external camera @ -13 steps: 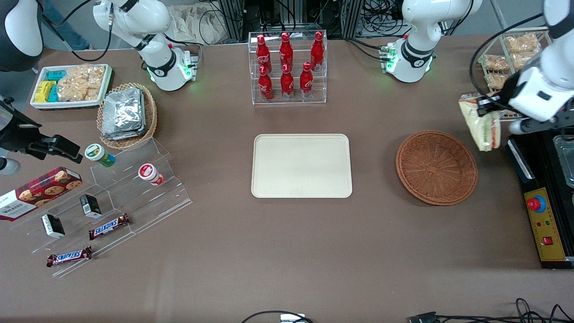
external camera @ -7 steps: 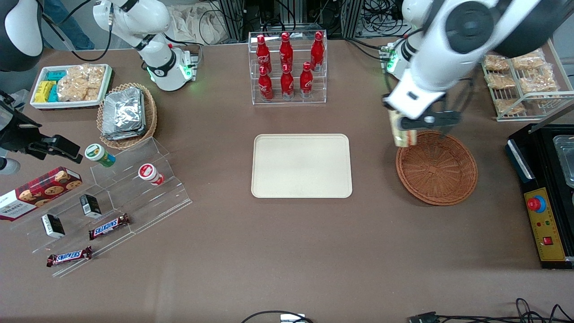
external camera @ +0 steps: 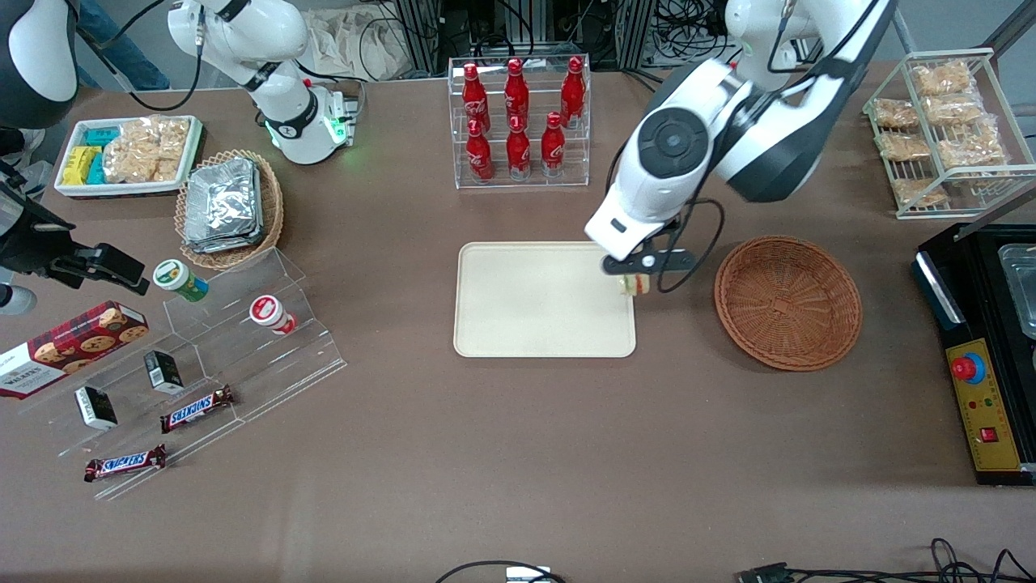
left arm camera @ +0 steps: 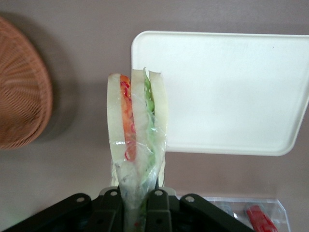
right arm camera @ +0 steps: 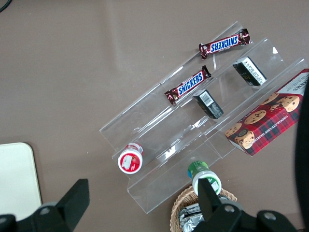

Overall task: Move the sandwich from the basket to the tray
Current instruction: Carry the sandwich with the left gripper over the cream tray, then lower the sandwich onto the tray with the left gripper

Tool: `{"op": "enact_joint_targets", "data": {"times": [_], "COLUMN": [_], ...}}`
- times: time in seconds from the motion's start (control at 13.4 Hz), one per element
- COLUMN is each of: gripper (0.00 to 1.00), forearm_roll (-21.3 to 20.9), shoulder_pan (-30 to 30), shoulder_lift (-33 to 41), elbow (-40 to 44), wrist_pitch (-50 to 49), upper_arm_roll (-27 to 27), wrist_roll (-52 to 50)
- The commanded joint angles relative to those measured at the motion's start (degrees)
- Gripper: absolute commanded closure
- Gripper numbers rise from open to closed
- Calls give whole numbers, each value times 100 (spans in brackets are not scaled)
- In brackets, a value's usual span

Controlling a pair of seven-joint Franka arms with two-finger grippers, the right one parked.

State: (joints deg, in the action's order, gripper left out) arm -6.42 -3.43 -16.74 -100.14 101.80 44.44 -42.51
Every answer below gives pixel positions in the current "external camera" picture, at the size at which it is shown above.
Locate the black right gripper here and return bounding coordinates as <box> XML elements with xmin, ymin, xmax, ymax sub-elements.
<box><xmin>0</xmin><ymin>177</ymin><xmax>151</xmax><ymax>294</ymax></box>

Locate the white rectangular snack tray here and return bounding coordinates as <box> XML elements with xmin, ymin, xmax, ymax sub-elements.
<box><xmin>54</xmin><ymin>116</ymin><xmax>205</xmax><ymax>198</ymax></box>

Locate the beige plastic tray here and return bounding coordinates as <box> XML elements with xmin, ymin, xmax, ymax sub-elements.
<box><xmin>453</xmin><ymin>240</ymin><xmax>637</xmax><ymax>359</ymax></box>

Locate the round brown wicker basket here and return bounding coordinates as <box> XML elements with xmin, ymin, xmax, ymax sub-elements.
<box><xmin>714</xmin><ymin>235</ymin><xmax>864</xmax><ymax>372</ymax></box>

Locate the oval tan wicker basket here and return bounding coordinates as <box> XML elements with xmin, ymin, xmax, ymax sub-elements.
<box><xmin>175</xmin><ymin>149</ymin><xmax>285</xmax><ymax>270</ymax></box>

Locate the green lidded snack cup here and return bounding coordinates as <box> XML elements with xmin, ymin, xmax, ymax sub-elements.
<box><xmin>153</xmin><ymin>259</ymin><xmax>210</xmax><ymax>303</ymax></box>

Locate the red tartan cookie box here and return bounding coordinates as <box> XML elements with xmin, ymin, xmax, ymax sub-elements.
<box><xmin>0</xmin><ymin>300</ymin><xmax>150</xmax><ymax>399</ymax></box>

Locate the silver foil wrapped pack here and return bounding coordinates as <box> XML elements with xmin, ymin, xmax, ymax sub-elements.
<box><xmin>183</xmin><ymin>225</ymin><xmax>265</xmax><ymax>254</ymax></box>
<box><xmin>186</xmin><ymin>158</ymin><xmax>261</xmax><ymax>237</ymax></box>

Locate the yellow snack packet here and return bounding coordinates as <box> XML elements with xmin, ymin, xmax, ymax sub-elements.
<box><xmin>62</xmin><ymin>146</ymin><xmax>102</xmax><ymax>186</ymax></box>

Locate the small black carton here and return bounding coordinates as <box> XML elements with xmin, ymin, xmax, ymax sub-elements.
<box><xmin>144</xmin><ymin>350</ymin><xmax>185</xmax><ymax>396</ymax></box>
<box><xmin>74</xmin><ymin>385</ymin><xmax>119</xmax><ymax>431</ymax></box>

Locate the clear bag of rice crackers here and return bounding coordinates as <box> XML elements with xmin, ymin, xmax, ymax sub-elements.
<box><xmin>103</xmin><ymin>116</ymin><xmax>191</xmax><ymax>184</ymax></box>

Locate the clear acrylic bottle rack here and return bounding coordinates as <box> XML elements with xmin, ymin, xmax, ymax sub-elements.
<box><xmin>448</xmin><ymin>55</ymin><xmax>592</xmax><ymax>190</ymax></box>

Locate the red cola bottle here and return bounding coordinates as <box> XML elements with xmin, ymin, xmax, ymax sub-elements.
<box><xmin>465</xmin><ymin>119</ymin><xmax>495</xmax><ymax>183</ymax></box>
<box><xmin>461</xmin><ymin>62</ymin><xmax>491</xmax><ymax>134</ymax></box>
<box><xmin>541</xmin><ymin>112</ymin><xmax>567</xmax><ymax>178</ymax></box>
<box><xmin>504</xmin><ymin>57</ymin><xmax>530</xmax><ymax>129</ymax></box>
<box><xmin>506</xmin><ymin>116</ymin><xmax>532</xmax><ymax>181</ymax></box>
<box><xmin>560</xmin><ymin>56</ymin><xmax>587</xmax><ymax>130</ymax></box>

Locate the red lidded snack cup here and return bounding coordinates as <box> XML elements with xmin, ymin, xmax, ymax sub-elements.
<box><xmin>248</xmin><ymin>295</ymin><xmax>298</xmax><ymax>336</ymax></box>

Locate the brown Snickers bar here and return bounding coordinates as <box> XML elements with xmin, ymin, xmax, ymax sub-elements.
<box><xmin>159</xmin><ymin>385</ymin><xmax>236</xmax><ymax>434</ymax></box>
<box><xmin>83</xmin><ymin>444</ymin><xmax>168</xmax><ymax>483</ymax></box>

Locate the clear acrylic stepped display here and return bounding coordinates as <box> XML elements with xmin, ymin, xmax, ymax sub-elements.
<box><xmin>16</xmin><ymin>247</ymin><xmax>349</xmax><ymax>503</ymax></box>

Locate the person leg in jeans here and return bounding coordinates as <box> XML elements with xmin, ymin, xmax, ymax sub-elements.
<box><xmin>77</xmin><ymin>0</ymin><xmax>171</xmax><ymax>91</ymax></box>

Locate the clear bag of fried snacks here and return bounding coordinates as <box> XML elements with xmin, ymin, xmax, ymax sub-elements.
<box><xmin>878</xmin><ymin>131</ymin><xmax>932</xmax><ymax>163</ymax></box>
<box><xmin>923</xmin><ymin>93</ymin><xmax>985</xmax><ymax>128</ymax></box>
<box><xmin>890</xmin><ymin>177</ymin><xmax>948</xmax><ymax>208</ymax></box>
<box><xmin>939</xmin><ymin>130</ymin><xmax>1009</xmax><ymax>169</ymax></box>
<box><xmin>912</xmin><ymin>61</ymin><xmax>974</xmax><ymax>98</ymax></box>
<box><xmin>873</xmin><ymin>97</ymin><xmax>919</xmax><ymax>130</ymax></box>

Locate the black heating machine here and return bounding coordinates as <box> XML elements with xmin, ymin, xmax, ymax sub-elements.
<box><xmin>913</xmin><ymin>220</ymin><xmax>1036</xmax><ymax>487</ymax></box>

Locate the beige cloth bag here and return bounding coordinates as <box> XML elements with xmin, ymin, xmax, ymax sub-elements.
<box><xmin>304</xmin><ymin>8</ymin><xmax>415</xmax><ymax>82</ymax></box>

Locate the yellow control panel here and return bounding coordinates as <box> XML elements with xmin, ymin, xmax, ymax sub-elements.
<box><xmin>945</xmin><ymin>338</ymin><xmax>1025</xmax><ymax>473</ymax></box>

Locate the steel pan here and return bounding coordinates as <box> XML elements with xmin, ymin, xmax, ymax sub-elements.
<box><xmin>1000</xmin><ymin>245</ymin><xmax>1036</xmax><ymax>341</ymax></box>

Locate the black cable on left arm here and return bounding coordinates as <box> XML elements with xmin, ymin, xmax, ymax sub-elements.
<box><xmin>657</xmin><ymin>198</ymin><xmax>724</xmax><ymax>294</ymax></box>

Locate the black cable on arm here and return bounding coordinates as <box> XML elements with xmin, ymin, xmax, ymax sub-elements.
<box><xmin>657</xmin><ymin>198</ymin><xmax>724</xmax><ymax>294</ymax></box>
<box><xmin>73</xmin><ymin>0</ymin><xmax>203</xmax><ymax>113</ymax></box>

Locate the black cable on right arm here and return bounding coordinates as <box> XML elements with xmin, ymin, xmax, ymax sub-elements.
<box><xmin>73</xmin><ymin>0</ymin><xmax>203</xmax><ymax>113</ymax></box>

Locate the aluminium frame post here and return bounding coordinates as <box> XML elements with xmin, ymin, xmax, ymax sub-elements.
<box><xmin>615</xmin><ymin>0</ymin><xmax>656</xmax><ymax>70</ymax></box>
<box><xmin>397</xmin><ymin>0</ymin><xmax>443</xmax><ymax>74</ymax></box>

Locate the black cable bundle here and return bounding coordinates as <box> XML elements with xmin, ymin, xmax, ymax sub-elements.
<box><xmin>654</xmin><ymin>0</ymin><xmax>733</xmax><ymax>67</ymax></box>

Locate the white wire rack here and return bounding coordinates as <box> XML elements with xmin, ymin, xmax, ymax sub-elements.
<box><xmin>862</xmin><ymin>47</ymin><xmax>1036</xmax><ymax>221</ymax></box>

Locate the black looped table cable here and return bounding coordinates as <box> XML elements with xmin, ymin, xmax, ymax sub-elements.
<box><xmin>435</xmin><ymin>560</ymin><xmax>567</xmax><ymax>583</ymax></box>

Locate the black cable with connector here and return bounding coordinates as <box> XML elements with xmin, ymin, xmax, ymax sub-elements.
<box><xmin>737</xmin><ymin>538</ymin><xmax>1036</xmax><ymax>583</ymax></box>

